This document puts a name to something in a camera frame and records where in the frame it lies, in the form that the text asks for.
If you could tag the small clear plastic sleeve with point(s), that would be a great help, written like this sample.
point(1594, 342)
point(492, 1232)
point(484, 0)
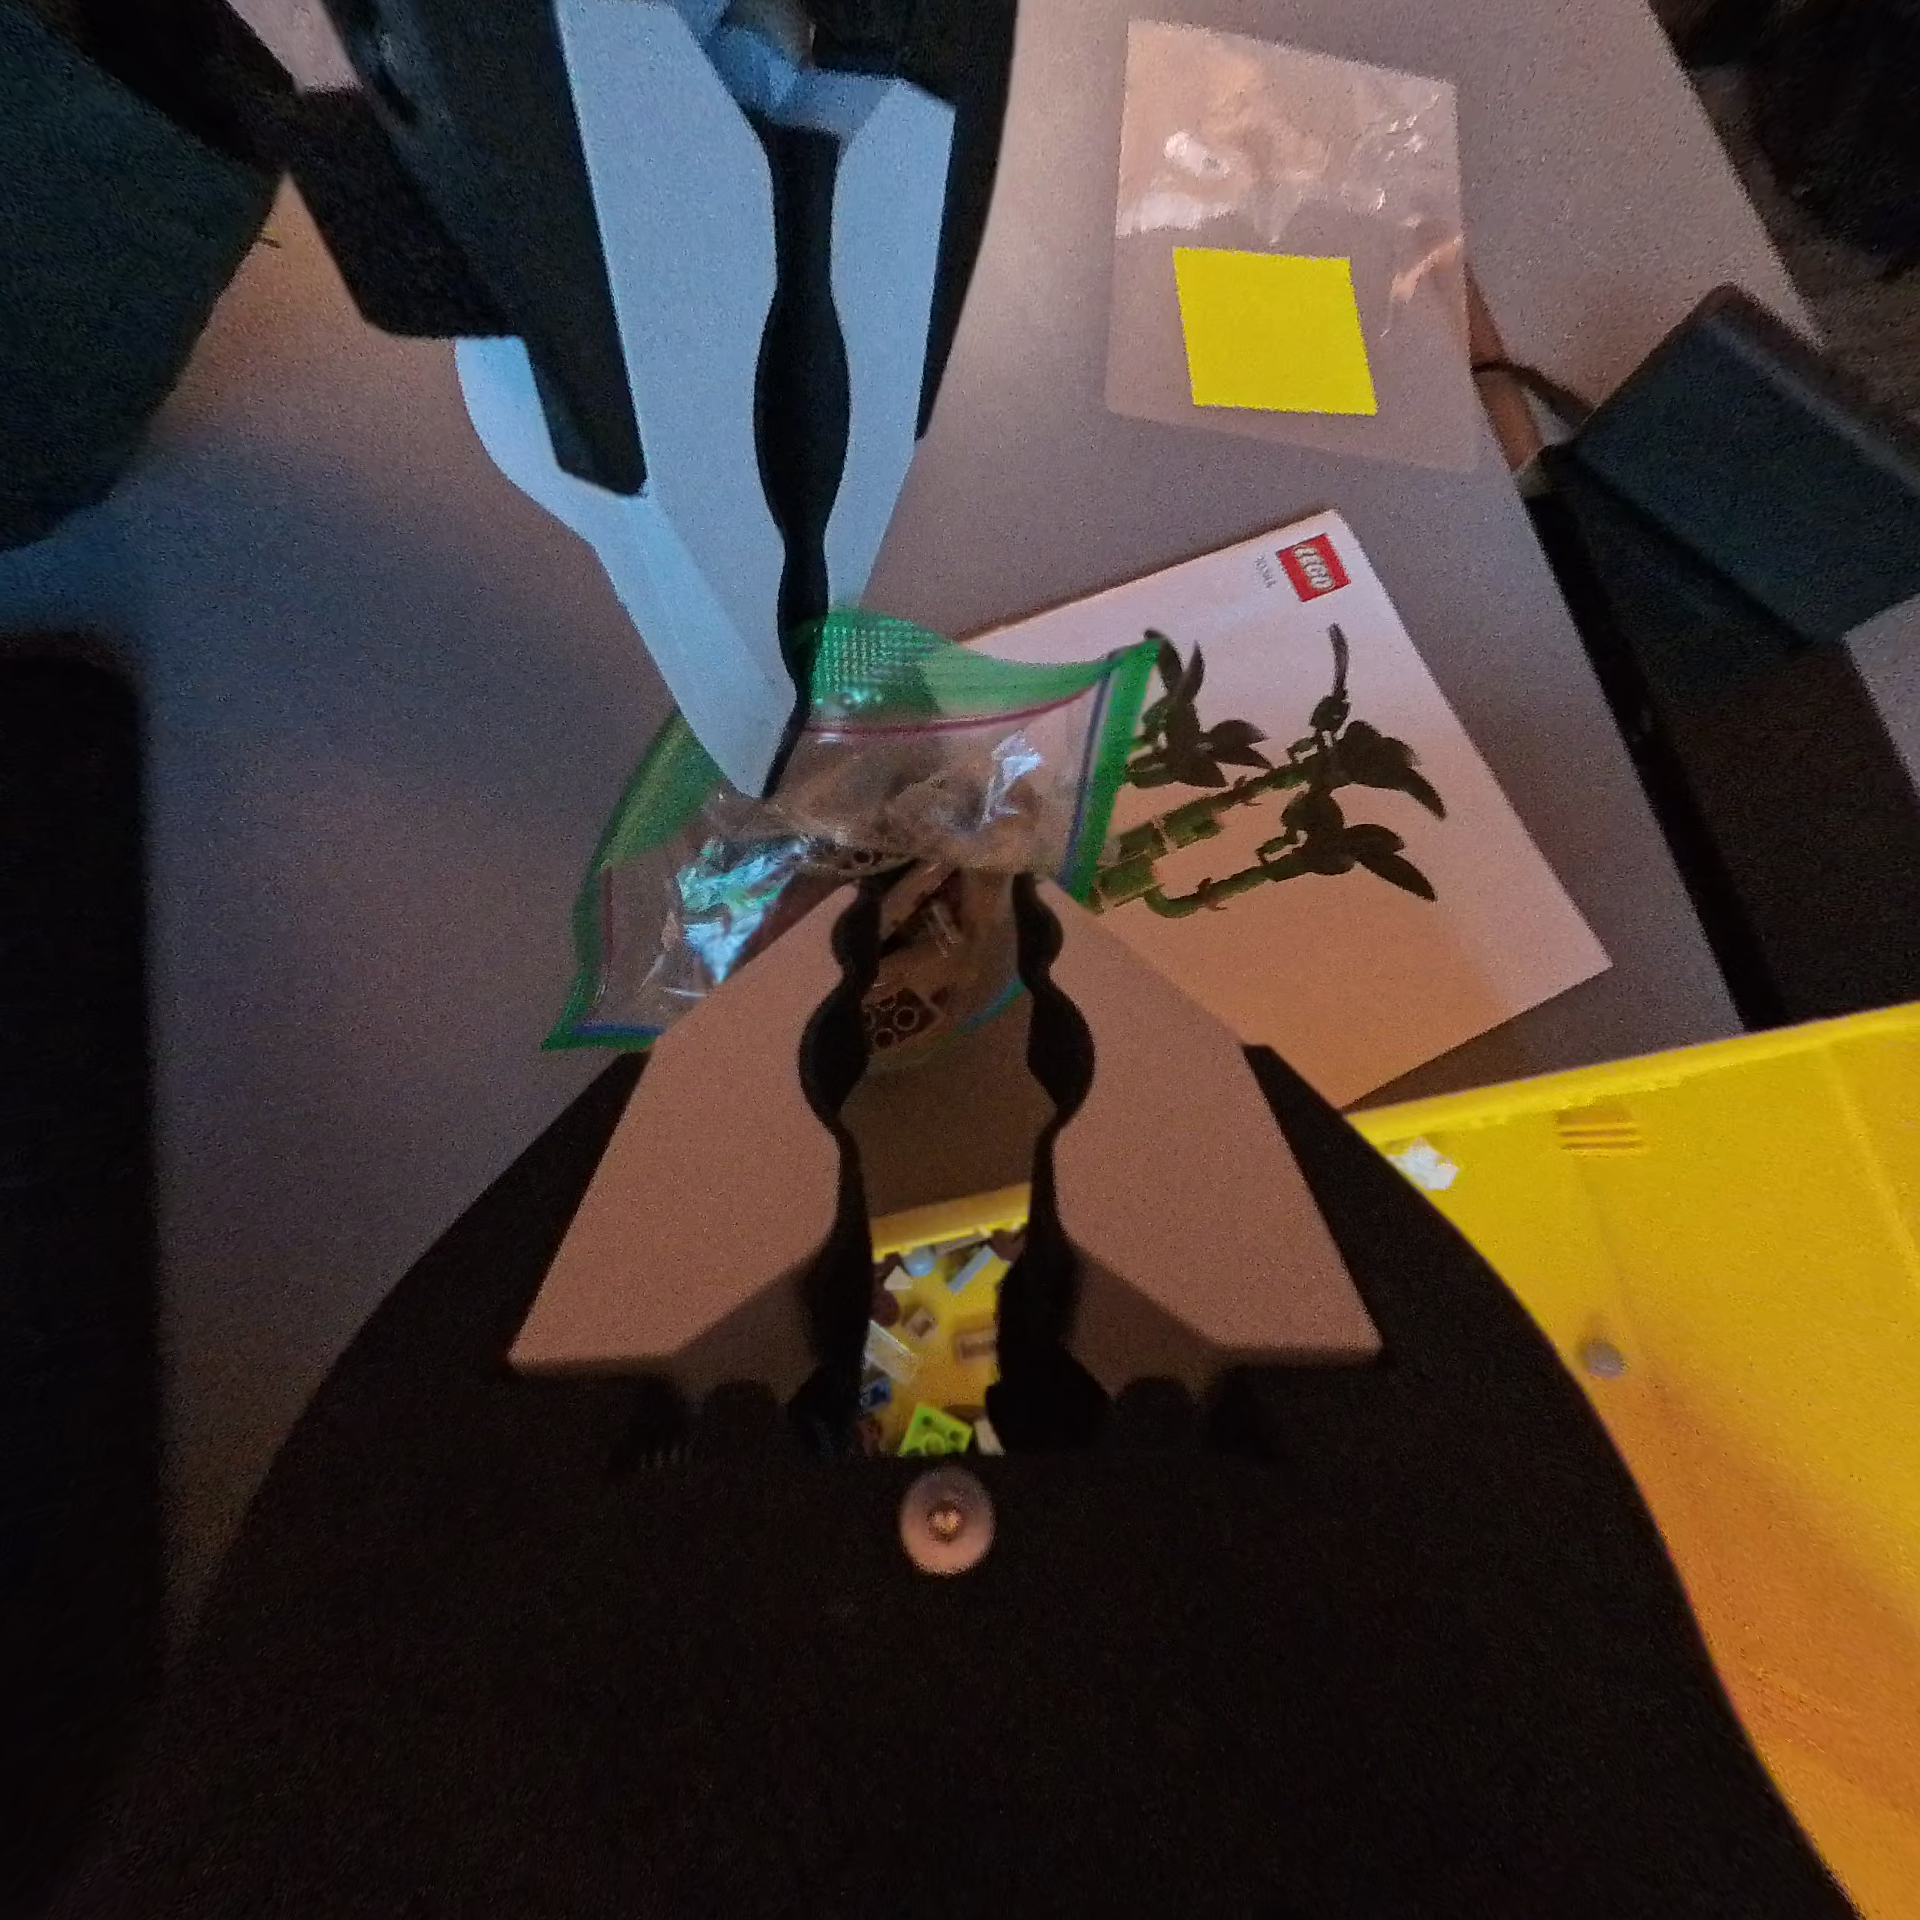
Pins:
point(1290, 135)

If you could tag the plant building instruction booklet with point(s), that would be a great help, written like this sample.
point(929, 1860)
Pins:
point(1348, 930)

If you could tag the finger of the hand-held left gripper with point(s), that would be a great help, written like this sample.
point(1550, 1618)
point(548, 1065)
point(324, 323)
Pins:
point(674, 299)
point(892, 299)

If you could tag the person's left forearm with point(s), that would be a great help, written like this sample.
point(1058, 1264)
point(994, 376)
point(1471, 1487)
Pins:
point(106, 271)

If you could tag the yellow sticky note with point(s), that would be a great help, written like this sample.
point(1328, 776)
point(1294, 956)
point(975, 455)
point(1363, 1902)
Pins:
point(1275, 329)

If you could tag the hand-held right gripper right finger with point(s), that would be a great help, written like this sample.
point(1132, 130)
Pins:
point(1200, 1231)

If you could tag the lime green square brick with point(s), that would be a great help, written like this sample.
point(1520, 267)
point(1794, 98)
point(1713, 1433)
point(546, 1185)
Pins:
point(934, 1433)

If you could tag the grey desk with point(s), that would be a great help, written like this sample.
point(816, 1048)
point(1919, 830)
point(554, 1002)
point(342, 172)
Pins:
point(376, 750)

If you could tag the pile of toy building bricks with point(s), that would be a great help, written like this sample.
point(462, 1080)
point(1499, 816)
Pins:
point(937, 1320)

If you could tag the yellow plastic storage bin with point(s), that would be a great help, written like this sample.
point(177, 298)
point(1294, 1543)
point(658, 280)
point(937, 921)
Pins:
point(1724, 1348)

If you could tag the clear zip bag green seal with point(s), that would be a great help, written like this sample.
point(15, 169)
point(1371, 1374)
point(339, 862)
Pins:
point(960, 691)

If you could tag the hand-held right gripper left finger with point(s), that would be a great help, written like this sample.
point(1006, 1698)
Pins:
point(690, 1231)

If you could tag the black flat device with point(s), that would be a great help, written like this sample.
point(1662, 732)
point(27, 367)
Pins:
point(1770, 810)

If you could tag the black backpack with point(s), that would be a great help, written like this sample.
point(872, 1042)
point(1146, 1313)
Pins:
point(1816, 119)

